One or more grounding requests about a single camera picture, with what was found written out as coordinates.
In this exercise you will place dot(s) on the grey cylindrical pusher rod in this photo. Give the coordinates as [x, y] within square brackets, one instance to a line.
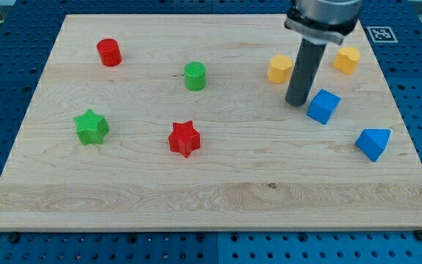
[306, 66]

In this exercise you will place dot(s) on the blue cube block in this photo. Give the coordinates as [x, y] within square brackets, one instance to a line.
[323, 106]

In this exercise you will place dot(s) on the blue triangle block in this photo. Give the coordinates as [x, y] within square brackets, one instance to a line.
[372, 142]

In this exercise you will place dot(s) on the yellow hexagon block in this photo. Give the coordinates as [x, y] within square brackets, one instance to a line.
[279, 68]

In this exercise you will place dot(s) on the yellow heart block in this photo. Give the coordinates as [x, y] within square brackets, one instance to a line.
[346, 59]

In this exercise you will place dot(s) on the white fiducial marker tag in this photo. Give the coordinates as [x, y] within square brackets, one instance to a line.
[382, 34]

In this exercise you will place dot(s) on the green cylinder block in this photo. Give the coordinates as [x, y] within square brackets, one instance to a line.
[195, 76]

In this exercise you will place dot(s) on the red star block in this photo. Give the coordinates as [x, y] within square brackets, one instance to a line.
[184, 138]

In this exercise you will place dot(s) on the wooden board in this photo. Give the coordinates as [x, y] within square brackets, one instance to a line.
[263, 165]

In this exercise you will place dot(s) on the red cylinder block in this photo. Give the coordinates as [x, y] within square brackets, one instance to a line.
[109, 52]

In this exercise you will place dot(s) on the green star block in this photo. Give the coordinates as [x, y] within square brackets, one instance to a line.
[91, 128]

